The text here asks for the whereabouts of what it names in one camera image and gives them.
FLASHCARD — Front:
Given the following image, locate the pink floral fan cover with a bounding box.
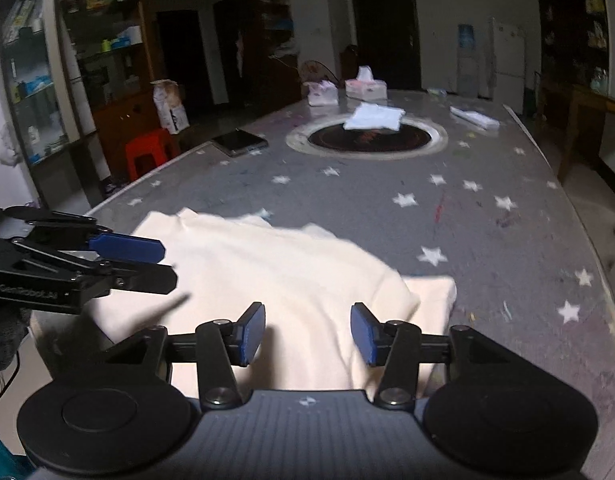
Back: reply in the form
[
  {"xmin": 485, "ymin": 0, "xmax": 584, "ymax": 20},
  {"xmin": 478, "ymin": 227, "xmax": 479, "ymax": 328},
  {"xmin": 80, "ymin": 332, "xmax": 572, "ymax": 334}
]
[{"xmin": 298, "ymin": 60, "xmax": 339, "ymax": 86}]

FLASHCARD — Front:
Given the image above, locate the red plastic stool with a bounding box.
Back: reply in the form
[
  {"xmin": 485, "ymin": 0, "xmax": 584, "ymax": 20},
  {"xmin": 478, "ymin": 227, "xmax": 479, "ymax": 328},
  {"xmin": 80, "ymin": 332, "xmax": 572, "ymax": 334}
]
[{"xmin": 125, "ymin": 128, "xmax": 180, "ymax": 182}]

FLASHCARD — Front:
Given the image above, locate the white refrigerator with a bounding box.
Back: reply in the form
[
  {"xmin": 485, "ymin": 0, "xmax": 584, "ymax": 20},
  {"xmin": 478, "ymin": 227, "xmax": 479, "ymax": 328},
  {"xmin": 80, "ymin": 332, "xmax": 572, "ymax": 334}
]
[{"xmin": 490, "ymin": 18, "xmax": 525, "ymax": 110}]

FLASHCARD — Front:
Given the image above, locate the round induction cooktop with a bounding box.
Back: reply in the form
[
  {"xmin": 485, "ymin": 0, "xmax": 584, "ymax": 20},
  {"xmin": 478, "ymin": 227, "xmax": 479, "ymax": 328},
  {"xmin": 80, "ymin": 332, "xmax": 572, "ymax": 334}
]
[{"xmin": 286, "ymin": 114, "xmax": 449, "ymax": 162}]

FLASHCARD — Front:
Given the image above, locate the black smartphone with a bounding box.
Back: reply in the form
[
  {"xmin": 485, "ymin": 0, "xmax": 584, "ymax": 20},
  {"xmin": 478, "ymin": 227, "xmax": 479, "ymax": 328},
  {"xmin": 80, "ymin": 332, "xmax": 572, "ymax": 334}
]
[{"xmin": 212, "ymin": 129, "xmax": 268, "ymax": 157}]

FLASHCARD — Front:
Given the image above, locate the dark wooden side table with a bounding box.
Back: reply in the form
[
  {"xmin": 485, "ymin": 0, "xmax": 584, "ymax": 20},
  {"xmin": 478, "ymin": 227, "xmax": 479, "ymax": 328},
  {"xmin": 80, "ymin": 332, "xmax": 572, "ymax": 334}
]
[{"xmin": 534, "ymin": 76, "xmax": 615, "ymax": 193}]

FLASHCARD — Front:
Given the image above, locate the white paper bag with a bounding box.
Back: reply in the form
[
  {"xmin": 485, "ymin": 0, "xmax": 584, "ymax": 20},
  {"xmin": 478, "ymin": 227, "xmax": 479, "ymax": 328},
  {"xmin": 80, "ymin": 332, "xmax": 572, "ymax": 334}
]
[{"xmin": 151, "ymin": 79, "xmax": 189, "ymax": 136}]

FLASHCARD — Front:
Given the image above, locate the white folded cloth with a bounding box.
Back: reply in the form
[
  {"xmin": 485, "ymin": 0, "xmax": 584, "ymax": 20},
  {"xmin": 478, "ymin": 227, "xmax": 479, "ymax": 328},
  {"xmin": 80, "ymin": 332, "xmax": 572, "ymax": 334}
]
[{"xmin": 343, "ymin": 103, "xmax": 405, "ymax": 131}]

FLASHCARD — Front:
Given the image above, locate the brown wooden cabinet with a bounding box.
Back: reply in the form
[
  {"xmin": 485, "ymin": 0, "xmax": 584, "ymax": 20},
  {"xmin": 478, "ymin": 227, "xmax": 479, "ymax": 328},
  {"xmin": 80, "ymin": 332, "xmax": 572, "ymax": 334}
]
[{"xmin": 59, "ymin": 0, "xmax": 301, "ymax": 156}]

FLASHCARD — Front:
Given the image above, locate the glass display cabinet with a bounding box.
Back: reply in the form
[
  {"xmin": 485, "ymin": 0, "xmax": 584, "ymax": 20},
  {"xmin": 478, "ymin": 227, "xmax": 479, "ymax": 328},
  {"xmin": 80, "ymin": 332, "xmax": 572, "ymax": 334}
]
[{"xmin": 0, "ymin": 0, "xmax": 111, "ymax": 214}]

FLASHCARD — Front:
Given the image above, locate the dark wooden shelf unit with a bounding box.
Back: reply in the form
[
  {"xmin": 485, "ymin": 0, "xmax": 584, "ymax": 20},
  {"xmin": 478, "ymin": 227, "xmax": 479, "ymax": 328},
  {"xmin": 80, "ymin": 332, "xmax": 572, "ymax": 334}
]
[{"xmin": 539, "ymin": 0, "xmax": 610, "ymax": 127}]

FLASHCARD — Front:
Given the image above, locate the white remote control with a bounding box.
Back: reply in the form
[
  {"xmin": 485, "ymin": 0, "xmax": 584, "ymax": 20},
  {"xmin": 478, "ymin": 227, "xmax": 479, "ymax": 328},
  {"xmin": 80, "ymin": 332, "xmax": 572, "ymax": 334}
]
[{"xmin": 449, "ymin": 106, "xmax": 501, "ymax": 130}]

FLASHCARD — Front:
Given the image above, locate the water dispenser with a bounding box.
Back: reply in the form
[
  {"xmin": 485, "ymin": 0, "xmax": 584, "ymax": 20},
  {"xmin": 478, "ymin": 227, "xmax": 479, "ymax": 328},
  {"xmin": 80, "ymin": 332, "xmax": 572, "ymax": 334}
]
[{"xmin": 457, "ymin": 24, "xmax": 480, "ymax": 98}]

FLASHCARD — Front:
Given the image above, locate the cream white garment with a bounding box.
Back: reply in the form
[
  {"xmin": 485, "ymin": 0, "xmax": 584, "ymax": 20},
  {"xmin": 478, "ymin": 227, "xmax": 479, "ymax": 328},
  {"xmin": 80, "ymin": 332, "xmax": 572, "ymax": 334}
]
[{"xmin": 31, "ymin": 209, "xmax": 457, "ymax": 392}]

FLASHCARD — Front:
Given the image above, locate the pink tissue box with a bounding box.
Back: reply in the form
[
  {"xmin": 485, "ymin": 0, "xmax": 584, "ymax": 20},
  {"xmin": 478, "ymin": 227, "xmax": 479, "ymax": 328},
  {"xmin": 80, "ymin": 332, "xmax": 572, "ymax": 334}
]
[{"xmin": 345, "ymin": 66, "xmax": 388, "ymax": 101}]

